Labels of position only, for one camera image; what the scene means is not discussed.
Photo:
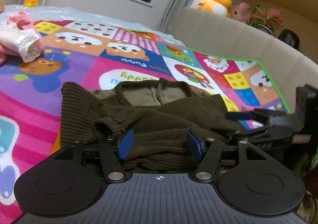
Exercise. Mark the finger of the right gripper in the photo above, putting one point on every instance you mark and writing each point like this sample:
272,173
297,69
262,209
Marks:
259,115

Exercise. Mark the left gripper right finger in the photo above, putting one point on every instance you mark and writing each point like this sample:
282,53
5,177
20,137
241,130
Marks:
208,154

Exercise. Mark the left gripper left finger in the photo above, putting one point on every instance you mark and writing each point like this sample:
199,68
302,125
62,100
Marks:
114,151

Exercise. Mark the brown corduroy polka-dot dress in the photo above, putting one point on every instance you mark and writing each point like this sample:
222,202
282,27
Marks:
160,113

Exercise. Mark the pink and white baby clothes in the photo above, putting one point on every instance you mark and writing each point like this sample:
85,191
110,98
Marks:
20,38

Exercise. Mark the beige padded headboard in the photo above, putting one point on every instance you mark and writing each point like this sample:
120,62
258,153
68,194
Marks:
227,38

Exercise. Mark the potted red-leaf plant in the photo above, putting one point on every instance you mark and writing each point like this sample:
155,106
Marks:
270,18

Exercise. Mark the colourful cartoon play mat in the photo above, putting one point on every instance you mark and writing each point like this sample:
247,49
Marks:
98,56

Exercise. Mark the pink plush toy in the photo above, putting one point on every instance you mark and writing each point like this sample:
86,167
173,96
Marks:
240,12

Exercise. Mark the yellow duck plush toy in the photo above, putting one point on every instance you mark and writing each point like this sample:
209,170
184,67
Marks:
220,7

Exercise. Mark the small orange yellow box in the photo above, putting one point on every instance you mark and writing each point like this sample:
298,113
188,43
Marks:
30,3

